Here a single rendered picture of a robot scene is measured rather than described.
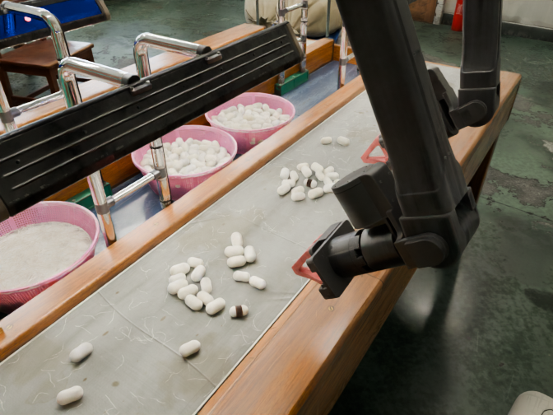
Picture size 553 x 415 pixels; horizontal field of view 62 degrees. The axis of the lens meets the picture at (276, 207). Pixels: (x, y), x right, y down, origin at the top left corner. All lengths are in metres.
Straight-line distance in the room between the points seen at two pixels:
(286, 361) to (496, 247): 1.66
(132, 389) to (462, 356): 1.27
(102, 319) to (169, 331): 0.12
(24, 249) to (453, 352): 1.37
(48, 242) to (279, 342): 0.53
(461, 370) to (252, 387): 1.14
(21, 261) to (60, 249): 0.07
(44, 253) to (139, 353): 0.35
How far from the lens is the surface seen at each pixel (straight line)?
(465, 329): 1.86
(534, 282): 2.15
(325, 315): 0.76
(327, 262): 0.61
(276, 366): 0.70
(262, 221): 0.98
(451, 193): 0.50
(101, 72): 0.70
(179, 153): 1.26
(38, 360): 0.82
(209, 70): 0.75
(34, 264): 1.00
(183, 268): 0.86
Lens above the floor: 1.34
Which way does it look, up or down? 36 degrees down
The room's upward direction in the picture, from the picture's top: straight up
